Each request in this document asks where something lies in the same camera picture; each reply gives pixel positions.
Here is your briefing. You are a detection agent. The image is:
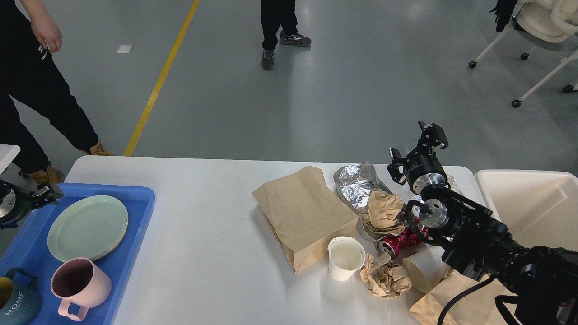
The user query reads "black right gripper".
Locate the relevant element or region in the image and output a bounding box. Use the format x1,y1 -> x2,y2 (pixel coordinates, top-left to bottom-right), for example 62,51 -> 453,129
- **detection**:
387,120 -> 449,195

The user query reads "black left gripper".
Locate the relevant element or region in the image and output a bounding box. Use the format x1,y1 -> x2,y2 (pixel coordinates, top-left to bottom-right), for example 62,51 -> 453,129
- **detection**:
0,181 -> 65,228

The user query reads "green plate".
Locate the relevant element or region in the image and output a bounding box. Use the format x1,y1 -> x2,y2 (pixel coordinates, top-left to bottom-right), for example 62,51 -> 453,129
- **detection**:
47,195 -> 129,262

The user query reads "pink mug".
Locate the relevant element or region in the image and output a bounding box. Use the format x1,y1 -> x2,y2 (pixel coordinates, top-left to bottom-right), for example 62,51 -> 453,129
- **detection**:
50,257 -> 112,321

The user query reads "blue-grey HOME mug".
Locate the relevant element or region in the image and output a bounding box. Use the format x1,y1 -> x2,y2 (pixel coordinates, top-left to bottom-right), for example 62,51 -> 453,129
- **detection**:
0,268 -> 42,325

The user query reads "brown paper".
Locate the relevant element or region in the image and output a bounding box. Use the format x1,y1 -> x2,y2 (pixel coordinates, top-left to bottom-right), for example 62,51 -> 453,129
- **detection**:
358,189 -> 406,239
359,253 -> 412,299

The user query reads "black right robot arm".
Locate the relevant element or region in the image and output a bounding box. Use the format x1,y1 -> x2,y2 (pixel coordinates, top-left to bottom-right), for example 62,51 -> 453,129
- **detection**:
387,121 -> 578,325

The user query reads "white side table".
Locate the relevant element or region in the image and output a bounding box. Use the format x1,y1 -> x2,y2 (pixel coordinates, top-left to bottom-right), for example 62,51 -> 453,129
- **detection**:
0,144 -> 20,174

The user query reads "crumpled aluminium foil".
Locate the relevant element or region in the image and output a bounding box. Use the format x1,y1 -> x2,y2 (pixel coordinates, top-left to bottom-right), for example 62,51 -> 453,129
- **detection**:
333,161 -> 392,213

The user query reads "pink plate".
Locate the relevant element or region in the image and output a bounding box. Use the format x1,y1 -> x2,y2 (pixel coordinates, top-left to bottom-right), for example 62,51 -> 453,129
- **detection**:
89,220 -> 129,261

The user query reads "crushed red can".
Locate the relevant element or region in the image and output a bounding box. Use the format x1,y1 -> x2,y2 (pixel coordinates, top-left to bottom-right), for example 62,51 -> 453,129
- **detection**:
374,226 -> 423,259

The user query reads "person in tan boots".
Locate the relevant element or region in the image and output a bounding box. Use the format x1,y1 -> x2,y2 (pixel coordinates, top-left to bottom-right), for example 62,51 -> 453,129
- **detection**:
0,0 -> 110,186

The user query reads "white plastic bin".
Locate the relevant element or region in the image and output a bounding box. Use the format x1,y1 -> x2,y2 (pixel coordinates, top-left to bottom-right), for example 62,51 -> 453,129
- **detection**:
475,169 -> 578,251

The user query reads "white office chair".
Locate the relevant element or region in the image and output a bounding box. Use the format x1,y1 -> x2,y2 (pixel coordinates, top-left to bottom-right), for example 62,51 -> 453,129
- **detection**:
468,0 -> 578,108

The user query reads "person in grey sneakers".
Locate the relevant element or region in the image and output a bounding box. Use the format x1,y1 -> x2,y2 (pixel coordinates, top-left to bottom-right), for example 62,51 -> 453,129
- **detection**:
261,0 -> 312,71

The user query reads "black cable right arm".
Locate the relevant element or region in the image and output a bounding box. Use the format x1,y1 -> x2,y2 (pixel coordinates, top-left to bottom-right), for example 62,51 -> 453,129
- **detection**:
436,276 -> 495,325

